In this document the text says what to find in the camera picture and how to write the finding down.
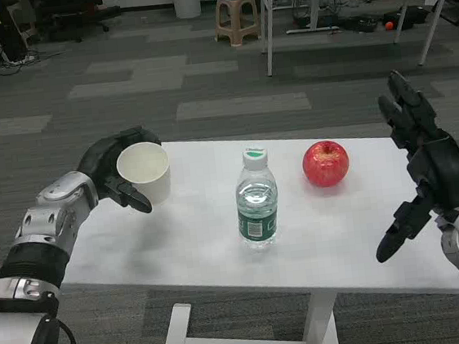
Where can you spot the black office chair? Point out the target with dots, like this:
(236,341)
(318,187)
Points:
(73,12)

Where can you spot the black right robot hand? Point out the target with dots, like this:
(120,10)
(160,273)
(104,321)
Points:
(438,166)

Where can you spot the clear water bottle green label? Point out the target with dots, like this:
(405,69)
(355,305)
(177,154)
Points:
(256,202)

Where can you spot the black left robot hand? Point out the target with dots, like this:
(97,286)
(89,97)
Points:
(99,161)

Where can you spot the white paper cup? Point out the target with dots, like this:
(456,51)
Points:
(146,173)

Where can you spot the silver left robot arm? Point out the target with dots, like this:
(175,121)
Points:
(29,259)

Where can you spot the beige plastic stool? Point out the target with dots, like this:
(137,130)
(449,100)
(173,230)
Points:
(236,15)

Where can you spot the red apple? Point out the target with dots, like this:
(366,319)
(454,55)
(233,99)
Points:
(326,163)

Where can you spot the white table leg frame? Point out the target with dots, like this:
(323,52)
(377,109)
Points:
(246,334)

